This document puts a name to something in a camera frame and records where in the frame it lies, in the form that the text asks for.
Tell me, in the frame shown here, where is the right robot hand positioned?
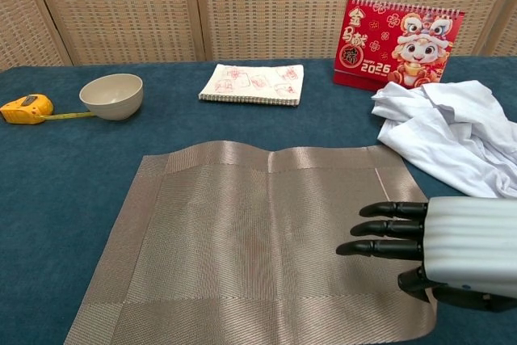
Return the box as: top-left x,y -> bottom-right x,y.
335,195 -> 517,313

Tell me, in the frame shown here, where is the brown woven placemat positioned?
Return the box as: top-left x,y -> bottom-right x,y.
64,141 -> 439,345

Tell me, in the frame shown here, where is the white round bowl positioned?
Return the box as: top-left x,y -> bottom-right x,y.
78,73 -> 145,121

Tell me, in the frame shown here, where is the crumpled white cloth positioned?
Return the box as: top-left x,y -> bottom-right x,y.
370,80 -> 517,200

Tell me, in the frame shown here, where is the red desk calendar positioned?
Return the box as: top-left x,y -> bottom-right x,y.
332,0 -> 465,90

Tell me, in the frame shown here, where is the spiral notebook with red drawings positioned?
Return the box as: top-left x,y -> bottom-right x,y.
197,63 -> 305,107

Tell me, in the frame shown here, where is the teal fabric table cover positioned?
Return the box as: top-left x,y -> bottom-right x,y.
0,56 -> 517,345

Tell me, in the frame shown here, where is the woven bamboo folding screen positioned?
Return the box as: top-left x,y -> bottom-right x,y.
0,0 -> 517,72

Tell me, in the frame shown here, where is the yellow tape measure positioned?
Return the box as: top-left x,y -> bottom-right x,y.
0,93 -> 96,125

